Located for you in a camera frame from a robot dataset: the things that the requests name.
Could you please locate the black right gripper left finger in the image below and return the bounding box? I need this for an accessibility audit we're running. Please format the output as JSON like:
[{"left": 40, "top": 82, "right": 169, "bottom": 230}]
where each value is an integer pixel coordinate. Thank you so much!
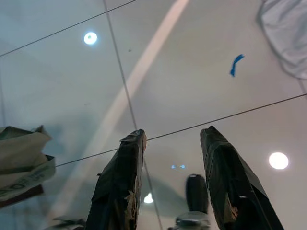
[{"left": 86, "top": 129, "right": 147, "bottom": 230}]

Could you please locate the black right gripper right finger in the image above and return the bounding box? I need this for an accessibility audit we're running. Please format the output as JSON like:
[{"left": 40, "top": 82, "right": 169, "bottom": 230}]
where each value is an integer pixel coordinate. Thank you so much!
[{"left": 200, "top": 126, "right": 285, "bottom": 230}]

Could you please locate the grey green garment white lining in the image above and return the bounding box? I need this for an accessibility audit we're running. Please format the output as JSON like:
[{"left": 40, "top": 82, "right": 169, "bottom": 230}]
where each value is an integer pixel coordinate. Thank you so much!
[{"left": 0, "top": 125, "right": 57, "bottom": 209}]

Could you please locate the robot right leg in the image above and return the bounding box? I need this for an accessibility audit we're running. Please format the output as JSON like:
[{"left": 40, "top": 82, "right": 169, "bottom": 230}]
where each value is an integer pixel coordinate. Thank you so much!
[{"left": 176, "top": 173, "right": 212, "bottom": 228}]

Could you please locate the blue tape mark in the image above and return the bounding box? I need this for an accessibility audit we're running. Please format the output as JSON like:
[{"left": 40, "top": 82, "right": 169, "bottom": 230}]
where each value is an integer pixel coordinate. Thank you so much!
[{"left": 229, "top": 53, "right": 246, "bottom": 78}]

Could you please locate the white cloth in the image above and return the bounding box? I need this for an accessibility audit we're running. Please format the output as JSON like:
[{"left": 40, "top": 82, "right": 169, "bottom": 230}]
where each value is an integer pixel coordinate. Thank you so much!
[{"left": 256, "top": 0, "right": 307, "bottom": 80}]

